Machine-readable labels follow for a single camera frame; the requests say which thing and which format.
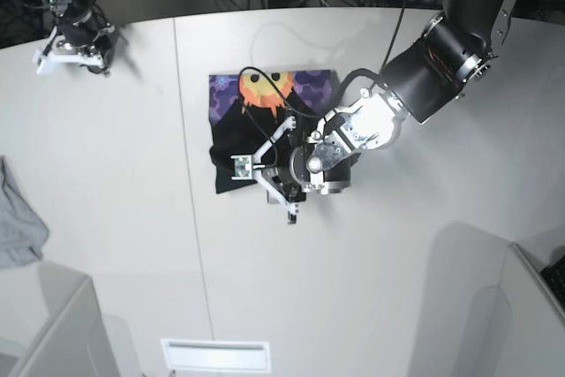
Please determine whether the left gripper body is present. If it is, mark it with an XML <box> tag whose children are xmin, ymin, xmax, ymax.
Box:
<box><xmin>275</xmin><ymin>140</ymin><xmax>353</xmax><ymax>195</ymax></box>

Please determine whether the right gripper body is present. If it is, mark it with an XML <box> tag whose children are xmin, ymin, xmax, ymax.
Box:
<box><xmin>55</xmin><ymin>14</ymin><xmax>115</xmax><ymax>57</ymax></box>

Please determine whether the black T-shirt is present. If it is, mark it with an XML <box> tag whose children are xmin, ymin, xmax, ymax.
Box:
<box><xmin>208</xmin><ymin>67</ymin><xmax>342</xmax><ymax>194</ymax></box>

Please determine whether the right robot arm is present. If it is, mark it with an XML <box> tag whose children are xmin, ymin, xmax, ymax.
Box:
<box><xmin>34</xmin><ymin>0</ymin><xmax>117</xmax><ymax>74</ymax></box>

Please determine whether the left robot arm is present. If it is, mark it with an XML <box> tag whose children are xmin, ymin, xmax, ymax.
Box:
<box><xmin>279</xmin><ymin>0</ymin><xmax>516</xmax><ymax>223</ymax></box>

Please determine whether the grey cloth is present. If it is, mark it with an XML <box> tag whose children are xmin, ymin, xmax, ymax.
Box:
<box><xmin>1</xmin><ymin>156</ymin><xmax>49</xmax><ymax>269</ymax></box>

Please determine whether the white slotted plate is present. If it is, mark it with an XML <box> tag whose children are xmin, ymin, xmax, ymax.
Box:
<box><xmin>161</xmin><ymin>338</ymin><xmax>272</xmax><ymax>373</ymax></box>

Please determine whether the black keyboard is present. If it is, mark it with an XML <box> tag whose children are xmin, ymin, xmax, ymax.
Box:
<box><xmin>541</xmin><ymin>257</ymin><xmax>565</xmax><ymax>307</ymax></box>

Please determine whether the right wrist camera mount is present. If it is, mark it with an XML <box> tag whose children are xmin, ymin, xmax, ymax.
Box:
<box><xmin>33</xmin><ymin>26</ymin><xmax>112</xmax><ymax>75</ymax></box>

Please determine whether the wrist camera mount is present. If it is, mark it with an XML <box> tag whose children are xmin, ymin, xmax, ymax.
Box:
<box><xmin>230</xmin><ymin>117</ymin><xmax>302</xmax><ymax>217</ymax></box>
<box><xmin>33</xmin><ymin>26</ymin><xmax>112</xmax><ymax>75</ymax></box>

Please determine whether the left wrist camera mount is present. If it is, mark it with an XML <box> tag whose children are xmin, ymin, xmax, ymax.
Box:
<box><xmin>230</xmin><ymin>117</ymin><xmax>302</xmax><ymax>217</ymax></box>

